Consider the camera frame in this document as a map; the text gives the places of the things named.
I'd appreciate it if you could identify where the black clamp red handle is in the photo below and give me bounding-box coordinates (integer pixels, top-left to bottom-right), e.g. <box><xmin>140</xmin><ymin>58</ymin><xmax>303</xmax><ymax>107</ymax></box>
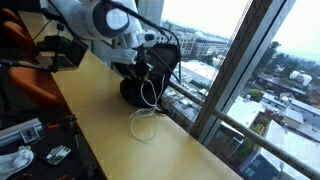
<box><xmin>45</xmin><ymin>114</ymin><xmax>78</xmax><ymax>132</ymax></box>

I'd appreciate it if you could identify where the white face mask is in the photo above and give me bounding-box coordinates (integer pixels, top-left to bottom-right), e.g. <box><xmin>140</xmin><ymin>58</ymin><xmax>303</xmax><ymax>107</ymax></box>
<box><xmin>0</xmin><ymin>145</ymin><xmax>35</xmax><ymax>180</ymax></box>

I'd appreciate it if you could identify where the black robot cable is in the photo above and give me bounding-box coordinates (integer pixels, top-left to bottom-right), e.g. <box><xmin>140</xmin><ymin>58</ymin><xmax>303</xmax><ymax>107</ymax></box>
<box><xmin>103</xmin><ymin>0</ymin><xmax>184</xmax><ymax>84</ymax></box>

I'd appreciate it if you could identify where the white charger cable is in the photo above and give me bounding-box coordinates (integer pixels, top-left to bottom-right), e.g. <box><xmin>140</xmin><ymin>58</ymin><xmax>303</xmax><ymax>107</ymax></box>
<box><xmin>128</xmin><ymin>74</ymin><xmax>167</xmax><ymax>143</ymax></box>

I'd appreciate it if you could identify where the orange office chair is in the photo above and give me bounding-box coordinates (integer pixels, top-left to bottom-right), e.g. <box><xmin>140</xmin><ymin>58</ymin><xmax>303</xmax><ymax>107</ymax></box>
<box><xmin>0</xmin><ymin>8</ymin><xmax>65</xmax><ymax>108</ymax></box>

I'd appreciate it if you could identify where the aluminium extrusion rail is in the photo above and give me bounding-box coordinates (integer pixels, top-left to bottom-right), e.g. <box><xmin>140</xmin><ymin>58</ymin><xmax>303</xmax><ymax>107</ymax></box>
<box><xmin>0</xmin><ymin>117</ymin><xmax>44</xmax><ymax>148</ymax></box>

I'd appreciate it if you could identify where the dark laptop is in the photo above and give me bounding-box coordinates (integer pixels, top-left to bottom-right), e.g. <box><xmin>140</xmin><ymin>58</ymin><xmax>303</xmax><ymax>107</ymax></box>
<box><xmin>35</xmin><ymin>34</ymin><xmax>90</xmax><ymax>72</ymax></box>

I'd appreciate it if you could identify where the grey window frame post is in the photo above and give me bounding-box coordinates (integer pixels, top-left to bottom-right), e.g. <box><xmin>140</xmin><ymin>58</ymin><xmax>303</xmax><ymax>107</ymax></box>
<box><xmin>189</xmin><ymin>0</ymin><xmax>297</xmax><ymax>147</ymax></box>

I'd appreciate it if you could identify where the black backpack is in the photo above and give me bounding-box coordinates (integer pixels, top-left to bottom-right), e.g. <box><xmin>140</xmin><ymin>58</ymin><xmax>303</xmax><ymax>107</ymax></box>
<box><xmin>113</xmin><ymin>42</ymin><xmax>183</xmax><ymax>110</ymax></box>

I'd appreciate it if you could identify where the small green circuit board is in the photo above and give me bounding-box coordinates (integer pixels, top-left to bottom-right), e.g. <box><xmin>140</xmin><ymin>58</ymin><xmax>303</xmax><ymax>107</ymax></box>
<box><xmin>44</xmin><ymin>144</ymin><xmax>72</xmax><ymax>167</ymax></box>

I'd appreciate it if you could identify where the black camera stand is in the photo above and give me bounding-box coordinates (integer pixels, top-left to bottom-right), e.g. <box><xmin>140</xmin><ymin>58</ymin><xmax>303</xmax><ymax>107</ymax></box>
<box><xmin>0</xmin><ymin>19</ymin><xmax>66</xmax><ymax>74</ymax></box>

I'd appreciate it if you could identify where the metal window railing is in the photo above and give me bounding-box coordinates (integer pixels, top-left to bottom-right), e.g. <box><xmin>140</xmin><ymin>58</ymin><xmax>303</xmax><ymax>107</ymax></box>
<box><xmin>166</xmin><ymin>79</ymin><xmax>320</xmax><ymax>180</ymax></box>

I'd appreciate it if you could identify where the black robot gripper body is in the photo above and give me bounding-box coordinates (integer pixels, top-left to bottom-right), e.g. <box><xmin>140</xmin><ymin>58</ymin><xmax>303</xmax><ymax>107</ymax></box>
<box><xmin>132</xmin><ymin>45</ymin><xmax>155</xmax><ymax>83</ymax></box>

